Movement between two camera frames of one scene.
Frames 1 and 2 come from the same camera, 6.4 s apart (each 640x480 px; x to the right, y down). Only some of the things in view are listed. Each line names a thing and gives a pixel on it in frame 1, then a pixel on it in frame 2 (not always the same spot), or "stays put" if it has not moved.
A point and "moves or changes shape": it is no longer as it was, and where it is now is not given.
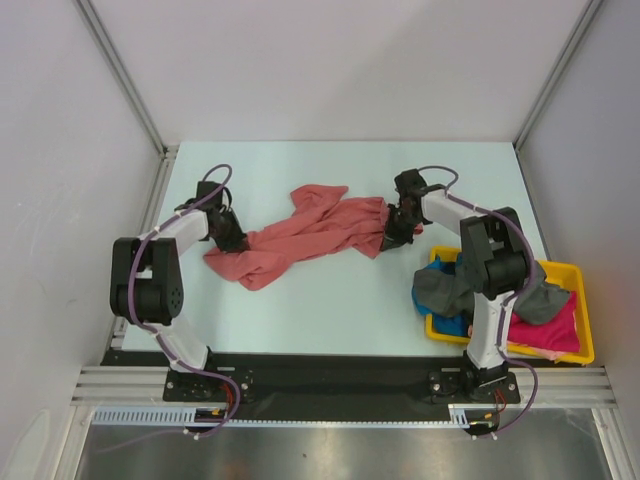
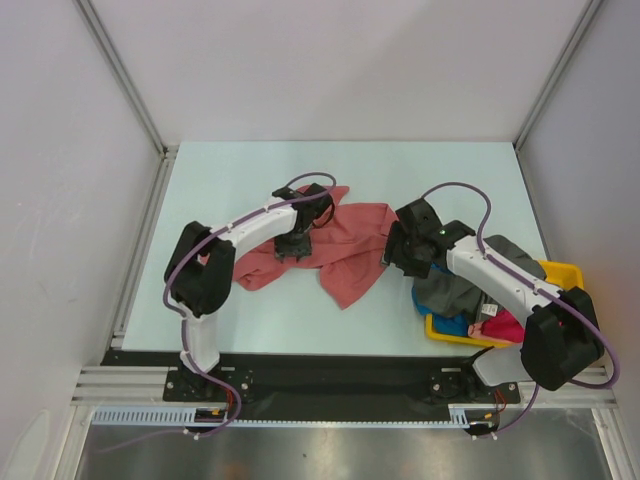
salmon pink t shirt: (321, 222) moves or changes shape
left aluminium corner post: (133, 89) stays put
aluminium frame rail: (550, 387) stays put
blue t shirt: (453, 326) stays put
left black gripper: (235, 244) to (282, 249)
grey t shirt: (452, 288) stays put
